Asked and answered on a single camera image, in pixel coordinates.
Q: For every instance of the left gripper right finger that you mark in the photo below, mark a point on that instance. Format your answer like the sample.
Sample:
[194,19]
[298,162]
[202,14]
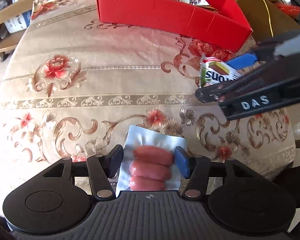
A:
[196,170]

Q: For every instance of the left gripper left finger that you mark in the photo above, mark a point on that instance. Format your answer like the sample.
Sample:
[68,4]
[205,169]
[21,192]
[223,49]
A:
[101,169]

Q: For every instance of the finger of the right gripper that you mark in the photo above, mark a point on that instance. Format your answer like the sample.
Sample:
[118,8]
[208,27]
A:
[282,80]
[278,46]

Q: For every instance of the sausage vacuum pack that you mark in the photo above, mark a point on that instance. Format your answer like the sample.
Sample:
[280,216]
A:
[148,161]

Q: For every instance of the Kaprons wafer pack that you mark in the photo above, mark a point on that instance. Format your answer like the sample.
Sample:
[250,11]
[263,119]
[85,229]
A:
[214,70]

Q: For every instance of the silver white snack pouch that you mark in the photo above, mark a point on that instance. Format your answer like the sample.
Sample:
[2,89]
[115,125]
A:
[199,3]

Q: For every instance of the floral beige tablecloth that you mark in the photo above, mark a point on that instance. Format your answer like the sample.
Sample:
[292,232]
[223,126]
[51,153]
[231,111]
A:
[74,86]

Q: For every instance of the red cardboard box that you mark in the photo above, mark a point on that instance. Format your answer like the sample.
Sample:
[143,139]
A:
[227,27]

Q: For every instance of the blue white box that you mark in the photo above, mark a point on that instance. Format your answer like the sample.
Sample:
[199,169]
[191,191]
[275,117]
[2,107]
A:
[19,22]

